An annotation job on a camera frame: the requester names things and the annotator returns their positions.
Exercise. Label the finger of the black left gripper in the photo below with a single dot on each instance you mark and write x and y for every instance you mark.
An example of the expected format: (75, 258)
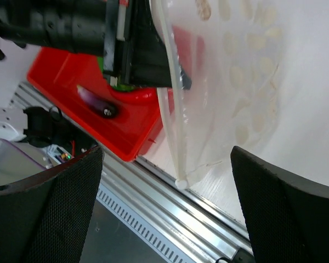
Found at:
(148, 65)

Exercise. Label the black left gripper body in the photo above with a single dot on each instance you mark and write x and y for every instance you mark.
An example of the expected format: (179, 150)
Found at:
(85, 27)

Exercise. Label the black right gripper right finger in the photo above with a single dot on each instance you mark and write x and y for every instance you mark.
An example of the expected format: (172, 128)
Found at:
(286, 215)

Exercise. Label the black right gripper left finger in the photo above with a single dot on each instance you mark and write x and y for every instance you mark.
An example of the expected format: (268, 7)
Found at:
(45, 217)

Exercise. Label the red chili pepper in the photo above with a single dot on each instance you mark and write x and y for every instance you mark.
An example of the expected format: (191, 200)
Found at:
(137, 96)

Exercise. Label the purple eggplant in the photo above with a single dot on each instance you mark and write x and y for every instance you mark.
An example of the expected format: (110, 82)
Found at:
(102, 107)

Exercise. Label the clear zip top bag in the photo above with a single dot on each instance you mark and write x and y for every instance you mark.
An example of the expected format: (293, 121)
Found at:
(224, 61)

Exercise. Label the red plastic tray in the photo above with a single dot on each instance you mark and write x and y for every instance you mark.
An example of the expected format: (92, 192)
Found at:
(127, 123)

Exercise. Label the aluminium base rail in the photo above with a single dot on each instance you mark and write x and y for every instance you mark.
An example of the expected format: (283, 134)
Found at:
(190, 221)

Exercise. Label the white slotted cable duct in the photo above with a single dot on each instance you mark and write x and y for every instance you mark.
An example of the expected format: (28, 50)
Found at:
(143, 228)

